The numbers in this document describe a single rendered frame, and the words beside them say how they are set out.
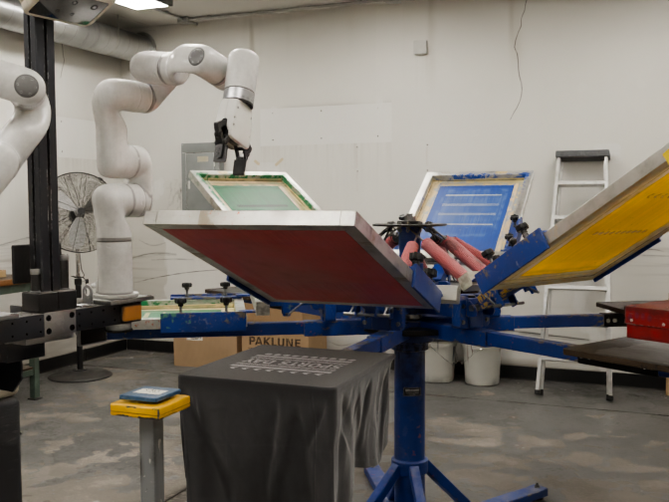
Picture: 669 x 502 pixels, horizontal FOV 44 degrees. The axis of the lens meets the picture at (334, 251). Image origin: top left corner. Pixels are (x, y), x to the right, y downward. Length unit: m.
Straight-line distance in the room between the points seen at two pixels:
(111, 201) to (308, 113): 4.90
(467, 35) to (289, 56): 1.54
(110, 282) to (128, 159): 0.34
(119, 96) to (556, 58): 4.72
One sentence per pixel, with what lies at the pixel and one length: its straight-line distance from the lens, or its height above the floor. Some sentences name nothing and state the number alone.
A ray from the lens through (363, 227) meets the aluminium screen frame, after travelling 1.96.
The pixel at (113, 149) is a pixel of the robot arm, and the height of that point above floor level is 1.54.
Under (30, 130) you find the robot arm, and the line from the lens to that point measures 2.07.
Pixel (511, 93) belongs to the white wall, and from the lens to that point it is 6.61.
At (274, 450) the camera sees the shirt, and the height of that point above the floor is 0.78.
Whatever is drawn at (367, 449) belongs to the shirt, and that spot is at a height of 0.72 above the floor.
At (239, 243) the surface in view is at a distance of 2.19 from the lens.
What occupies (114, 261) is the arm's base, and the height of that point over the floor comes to 1.24.
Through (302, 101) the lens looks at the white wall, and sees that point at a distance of 7.14.
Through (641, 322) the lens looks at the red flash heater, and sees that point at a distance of 2.42.
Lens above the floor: 1.40
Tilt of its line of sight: 3 degrees down
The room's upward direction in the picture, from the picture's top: straight up
